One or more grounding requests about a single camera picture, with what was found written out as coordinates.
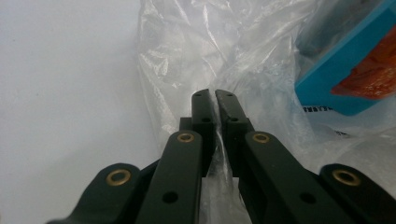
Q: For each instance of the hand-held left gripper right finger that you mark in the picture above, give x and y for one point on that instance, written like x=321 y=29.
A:
x=232 y=115

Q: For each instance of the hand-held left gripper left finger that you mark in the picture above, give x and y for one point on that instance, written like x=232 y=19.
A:
x=202 y=115

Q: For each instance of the clear plastic bag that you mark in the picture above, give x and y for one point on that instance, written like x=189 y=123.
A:
x=249 y=56

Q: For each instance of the blue snack packet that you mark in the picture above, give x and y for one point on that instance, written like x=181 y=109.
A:
x=342 y=68

